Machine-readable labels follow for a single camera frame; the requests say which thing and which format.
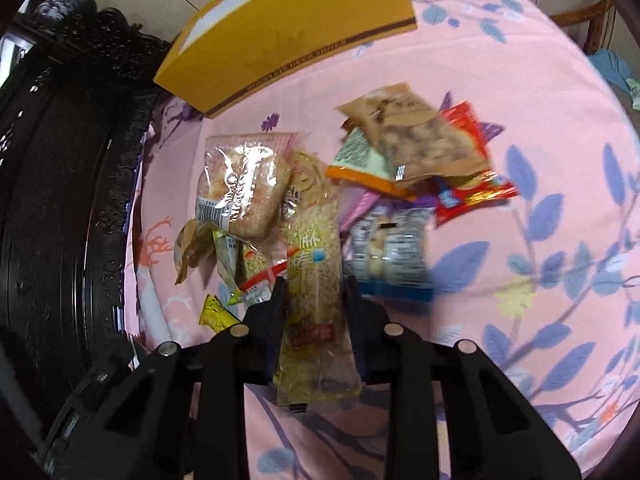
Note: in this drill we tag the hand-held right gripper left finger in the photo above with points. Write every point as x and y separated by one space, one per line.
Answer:
272 310

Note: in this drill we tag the yellow sesame stick packet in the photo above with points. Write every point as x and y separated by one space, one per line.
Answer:
312 260

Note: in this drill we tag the blue cloth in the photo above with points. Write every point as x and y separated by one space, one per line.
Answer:
607 67

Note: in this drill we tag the pink floral blanket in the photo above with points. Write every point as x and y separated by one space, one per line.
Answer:
500 110

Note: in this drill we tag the olive green snack packet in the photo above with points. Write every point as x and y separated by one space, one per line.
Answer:
192 250

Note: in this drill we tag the mint green snack packet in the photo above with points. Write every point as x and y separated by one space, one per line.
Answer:
360 152

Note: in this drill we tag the dark carved wooden bench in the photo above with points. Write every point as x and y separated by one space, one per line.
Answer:
50 185

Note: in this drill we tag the purple white snack packet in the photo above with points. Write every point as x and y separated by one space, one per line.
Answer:
390 250

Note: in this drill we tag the clear sesame cake packet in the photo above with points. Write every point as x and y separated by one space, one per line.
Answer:
245 180

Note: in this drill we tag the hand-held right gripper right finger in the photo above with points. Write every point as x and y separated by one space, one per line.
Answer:
352 310

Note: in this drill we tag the orange snack packet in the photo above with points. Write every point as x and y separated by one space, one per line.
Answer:
360 182

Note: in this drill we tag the small yellow snack packet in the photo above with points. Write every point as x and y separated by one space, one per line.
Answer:
215 312

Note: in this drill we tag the wooden armchair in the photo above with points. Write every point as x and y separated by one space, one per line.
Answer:
597 25

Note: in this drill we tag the brown peanut packet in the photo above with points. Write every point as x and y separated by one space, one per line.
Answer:
420 135

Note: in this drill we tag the red snack packet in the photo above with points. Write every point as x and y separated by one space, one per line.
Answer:
475 195

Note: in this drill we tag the yellow cardboard box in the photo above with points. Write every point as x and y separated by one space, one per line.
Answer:
280 25

